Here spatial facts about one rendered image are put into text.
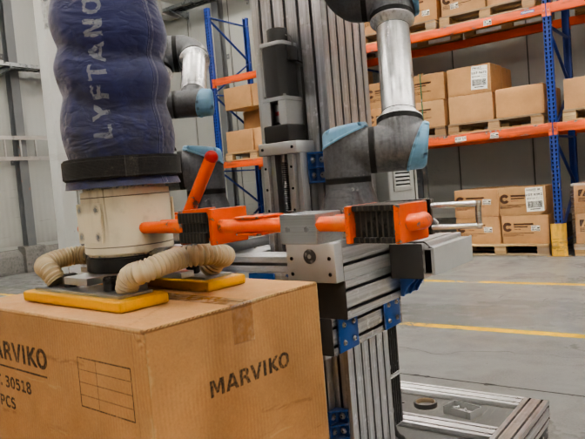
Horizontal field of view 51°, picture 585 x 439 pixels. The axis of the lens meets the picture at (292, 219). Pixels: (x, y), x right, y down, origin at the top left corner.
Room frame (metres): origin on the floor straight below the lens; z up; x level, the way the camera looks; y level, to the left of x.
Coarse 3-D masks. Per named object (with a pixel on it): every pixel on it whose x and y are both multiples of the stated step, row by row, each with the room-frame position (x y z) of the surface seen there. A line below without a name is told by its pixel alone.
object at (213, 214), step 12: (180, 216) 1.03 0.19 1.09; (192, 216) 1.01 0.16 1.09; (204, 216) 1.00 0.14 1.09; (216, 216) 1.00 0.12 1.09; (228, 216) 1.02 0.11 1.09; (180, 228) 1.05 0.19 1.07; (192, 228) 1.03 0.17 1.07; (204, 228) 1.01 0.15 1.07; (216, 228) 1.00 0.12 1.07; (180, 240) 1.04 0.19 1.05; (192, 240) 1.02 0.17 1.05; (204, 240) 1.00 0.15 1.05; (216, 240) 1.00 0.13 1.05; (228, 240) 1.02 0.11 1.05
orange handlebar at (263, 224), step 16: (144, 224) 1.14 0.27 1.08; (160, 224) 1.10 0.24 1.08; (176, 224) 1.07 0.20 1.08; (224, 224) 0.99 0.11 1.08; (240, 224) 0.97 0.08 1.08; (256, 224) 0.94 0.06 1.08; (272, 224) 0.92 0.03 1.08; (320, 224) 0.86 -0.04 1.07; (336, 224) 0.84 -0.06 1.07; (416, 224) 0.77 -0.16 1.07
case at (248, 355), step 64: (0, 320) 1.17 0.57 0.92; (64, 320) 1.01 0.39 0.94; (128, 320) 0.95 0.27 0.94; (192, 320) 0.94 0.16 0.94; (256, 320) 1.04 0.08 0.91; (0, 384) 1.19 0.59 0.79; (64, 384) 1.02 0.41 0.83; (128, 384) 0.90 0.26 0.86; (192, 384) 0.93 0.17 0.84; (256, 384) 1.03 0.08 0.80; (320, 384) 1.16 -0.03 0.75
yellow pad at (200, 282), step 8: (200, 272) 1.25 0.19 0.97; (224, 272) 1.22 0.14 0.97; (152, 280) 1.25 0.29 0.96; (160, 280) 1.24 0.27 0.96; (168, 280) 1.22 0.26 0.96; (176, 280) 1.20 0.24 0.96; (184, 280) 1.19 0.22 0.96; (192, 280) 1.18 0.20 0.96; (200, 280) 1.16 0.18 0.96; (208, 280) 1.16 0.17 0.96; (216, 280) 1.16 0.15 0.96; (224, 280) 1.17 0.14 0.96; (232, 280) 1.19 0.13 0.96; (240, 280) 1.20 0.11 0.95; (176, 288) 1.21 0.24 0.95; (184, 288) 1.19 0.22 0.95; (192, 288) 1.17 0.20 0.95; (200, 288) 1.16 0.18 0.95; (208, 288) 1.14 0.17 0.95; (216, 288) 1.16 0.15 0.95
